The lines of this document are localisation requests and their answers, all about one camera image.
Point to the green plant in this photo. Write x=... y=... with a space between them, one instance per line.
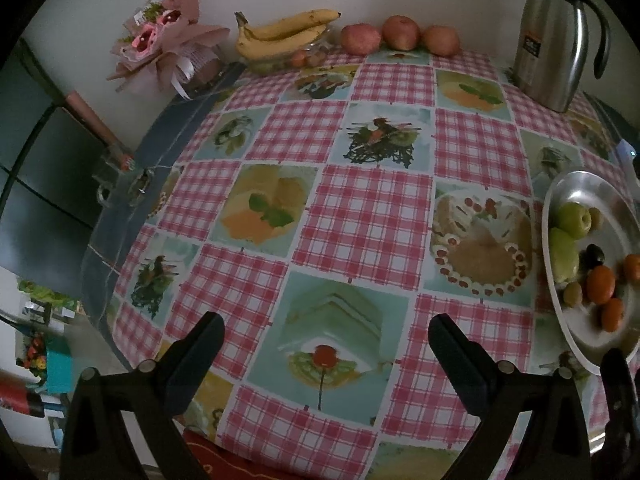
x=42 y=292

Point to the pink wooden stick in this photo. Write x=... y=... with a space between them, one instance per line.
x=95 y=120

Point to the glass bowl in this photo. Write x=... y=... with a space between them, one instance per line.
x=265 y=66

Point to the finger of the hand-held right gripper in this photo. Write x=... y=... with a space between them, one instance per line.
x=617 y=410

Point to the orange tangerine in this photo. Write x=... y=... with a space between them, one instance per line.
x=613 y=315
x=600 y=284
x=632 y=267

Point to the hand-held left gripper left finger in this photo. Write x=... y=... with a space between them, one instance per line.
x=195 y=362

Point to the small brown kiwi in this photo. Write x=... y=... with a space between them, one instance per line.
x=594 y=217
x=573 y=293

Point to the dark refrigerator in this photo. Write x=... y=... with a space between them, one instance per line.
x=45 y=170

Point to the stainless steel thermos jug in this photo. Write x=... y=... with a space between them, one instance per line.
x=545 y=50

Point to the yellow banana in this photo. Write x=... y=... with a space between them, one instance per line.
x=270 y=47
x=290 y=24

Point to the pink flower bouquet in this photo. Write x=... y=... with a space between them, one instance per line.
x=150 y=45

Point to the teal container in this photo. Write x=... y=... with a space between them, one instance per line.
x=60 y=367

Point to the white device with blue light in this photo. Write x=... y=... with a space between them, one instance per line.
x=626 y=152

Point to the pinkish red apple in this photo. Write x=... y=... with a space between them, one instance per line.
x=362 y=39

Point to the clear glass mug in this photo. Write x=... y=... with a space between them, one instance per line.
x=107 y=180

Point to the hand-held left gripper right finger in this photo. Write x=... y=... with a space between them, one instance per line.
x=462 y=367

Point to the red cushion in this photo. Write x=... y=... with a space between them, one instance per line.
x=240 y=460

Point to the stainless steel plate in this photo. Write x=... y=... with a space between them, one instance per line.
x=580 y=330

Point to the checkered printed tablecloth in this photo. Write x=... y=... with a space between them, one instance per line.
x=370 y=210

